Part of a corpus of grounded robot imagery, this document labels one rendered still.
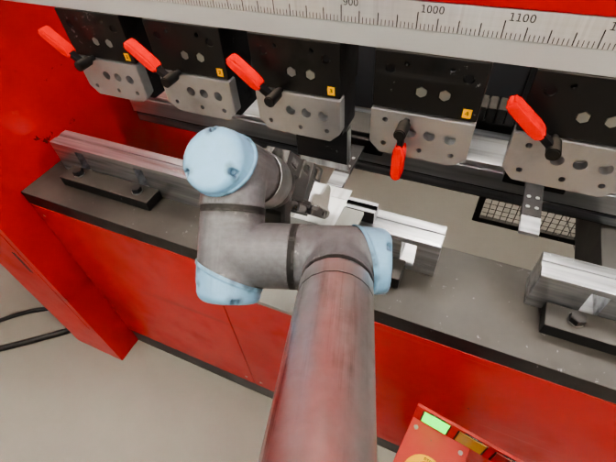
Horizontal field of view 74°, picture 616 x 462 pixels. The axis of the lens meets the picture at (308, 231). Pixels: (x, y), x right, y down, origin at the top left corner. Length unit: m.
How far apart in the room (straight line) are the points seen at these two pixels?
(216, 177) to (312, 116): 0.30
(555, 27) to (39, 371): 2.04
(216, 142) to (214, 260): 0.12
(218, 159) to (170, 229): 0.62
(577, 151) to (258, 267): 0.44
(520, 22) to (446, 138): 0.18
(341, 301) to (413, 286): 0.54
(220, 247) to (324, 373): 0.21
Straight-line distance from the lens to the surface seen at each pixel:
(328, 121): 0.69
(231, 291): 0.45
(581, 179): 0.68
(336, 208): 0.83
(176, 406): 1.79
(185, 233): 1.03
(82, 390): 1.98
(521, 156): 0.65
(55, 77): 1.40
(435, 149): 0.66
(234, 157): 0.43
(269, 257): 0.44
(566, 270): 0.87
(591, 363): 0.90
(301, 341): 0.32
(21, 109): 1.35
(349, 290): 0.36
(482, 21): 0.57
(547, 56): 0.59
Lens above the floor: 1.59
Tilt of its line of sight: 48 degrees down
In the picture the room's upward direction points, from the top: 5 degrees counter-clockwise
